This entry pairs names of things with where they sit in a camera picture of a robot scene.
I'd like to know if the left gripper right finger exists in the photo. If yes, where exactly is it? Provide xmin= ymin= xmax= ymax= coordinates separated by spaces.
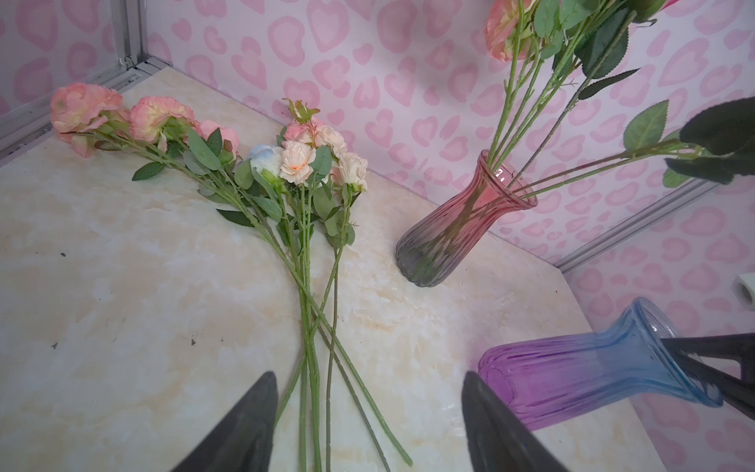
xmin=461 ymin=372 xmax=567 ymax=472

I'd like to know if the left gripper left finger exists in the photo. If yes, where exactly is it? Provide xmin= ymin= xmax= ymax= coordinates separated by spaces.
xmin=173 ymin=371 xmax=278 ymax=472

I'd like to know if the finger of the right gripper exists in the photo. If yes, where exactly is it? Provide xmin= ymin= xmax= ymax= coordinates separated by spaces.
xmin=659 ymin=332 xmax=755 ymax=421

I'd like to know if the purple glass vase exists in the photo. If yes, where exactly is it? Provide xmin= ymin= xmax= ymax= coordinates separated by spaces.
xmin=478 ymin=297 xmax=724 ymax=431

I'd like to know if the red grey glass vase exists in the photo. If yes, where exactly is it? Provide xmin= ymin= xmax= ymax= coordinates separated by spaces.
xmin=395 ymin=151 xmax=538 ymax=287

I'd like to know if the red pink rose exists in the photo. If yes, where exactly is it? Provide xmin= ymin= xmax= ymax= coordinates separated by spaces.
xmin=509 ymin=1 xmax=674 ymax=187

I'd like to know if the dark blue rose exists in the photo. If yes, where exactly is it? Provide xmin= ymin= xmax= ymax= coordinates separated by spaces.
xmin=514 ymin=98 xmax=754 ymax=198

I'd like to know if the pink spray rose stem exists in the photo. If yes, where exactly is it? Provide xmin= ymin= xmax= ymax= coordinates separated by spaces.
xmin=484 ymin=1 xmax=538 ymax=166

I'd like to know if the peach spray rose stem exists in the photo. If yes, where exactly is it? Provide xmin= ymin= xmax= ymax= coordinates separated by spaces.
xmin=278 ymin=100 xmax=367 ymax=471

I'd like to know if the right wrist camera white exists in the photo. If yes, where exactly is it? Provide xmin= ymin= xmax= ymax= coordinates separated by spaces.
xmin=733 ymin=273 xmax=755 ymax=311

